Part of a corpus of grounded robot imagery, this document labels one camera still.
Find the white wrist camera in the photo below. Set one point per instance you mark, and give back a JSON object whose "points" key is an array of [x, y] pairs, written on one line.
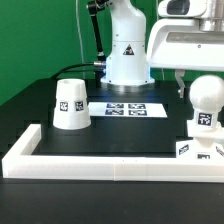
{"points": [[212, 9]]}

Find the white marker tag sheet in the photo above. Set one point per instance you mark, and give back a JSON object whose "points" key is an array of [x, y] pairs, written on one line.
{"points": [[109, 109]]}

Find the white lamp shade hood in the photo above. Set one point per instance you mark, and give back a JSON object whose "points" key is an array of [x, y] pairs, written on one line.
{"points": [[71, 111]]}

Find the white lamp base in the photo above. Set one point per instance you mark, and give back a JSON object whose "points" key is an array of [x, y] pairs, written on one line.
{"points": [[205, 143]]}

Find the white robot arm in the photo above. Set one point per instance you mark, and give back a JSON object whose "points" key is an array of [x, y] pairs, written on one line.
{"points": [[127, 69]]}

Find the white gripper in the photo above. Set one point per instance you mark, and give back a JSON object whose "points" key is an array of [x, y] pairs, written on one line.
{"points": [[179, 44]]}

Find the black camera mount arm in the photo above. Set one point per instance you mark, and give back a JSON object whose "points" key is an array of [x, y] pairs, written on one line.
{"points": [[93, 7]]}

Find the white U-shaped frame barrier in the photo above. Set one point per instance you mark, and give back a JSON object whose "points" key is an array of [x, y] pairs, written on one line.
{"points": [[21, 162]]}

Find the white lamp bulb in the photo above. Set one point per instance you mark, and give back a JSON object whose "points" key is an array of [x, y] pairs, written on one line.
{"points": [[207, 99]]}

